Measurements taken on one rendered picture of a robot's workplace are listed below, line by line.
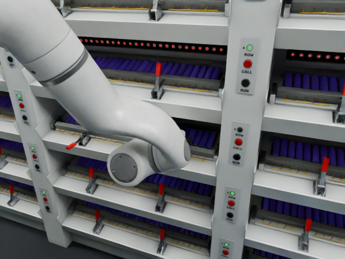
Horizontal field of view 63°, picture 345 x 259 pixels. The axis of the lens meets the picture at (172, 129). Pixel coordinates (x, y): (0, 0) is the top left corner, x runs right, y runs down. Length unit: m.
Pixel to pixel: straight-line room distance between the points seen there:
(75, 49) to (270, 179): 0.58
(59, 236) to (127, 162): 0.83
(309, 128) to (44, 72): 0.55
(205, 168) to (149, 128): 0.34
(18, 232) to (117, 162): 1.00
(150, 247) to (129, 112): 0.70
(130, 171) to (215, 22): 0.37
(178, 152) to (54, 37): 0.29
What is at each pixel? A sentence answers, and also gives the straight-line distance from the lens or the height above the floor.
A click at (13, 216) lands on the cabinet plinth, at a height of 0.03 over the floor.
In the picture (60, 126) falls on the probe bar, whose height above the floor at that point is 0.55.
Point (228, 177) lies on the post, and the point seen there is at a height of 0.52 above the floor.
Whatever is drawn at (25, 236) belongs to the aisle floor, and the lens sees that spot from 1.48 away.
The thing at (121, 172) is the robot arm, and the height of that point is 0.65.
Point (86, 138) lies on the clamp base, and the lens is 0.96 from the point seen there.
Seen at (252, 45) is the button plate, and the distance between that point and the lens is 0.64.
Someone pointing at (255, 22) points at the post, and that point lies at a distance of 0.64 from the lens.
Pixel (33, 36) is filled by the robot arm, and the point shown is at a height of 0.92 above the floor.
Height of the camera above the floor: 0.97
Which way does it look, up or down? 26 degrees down
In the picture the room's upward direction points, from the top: straight up
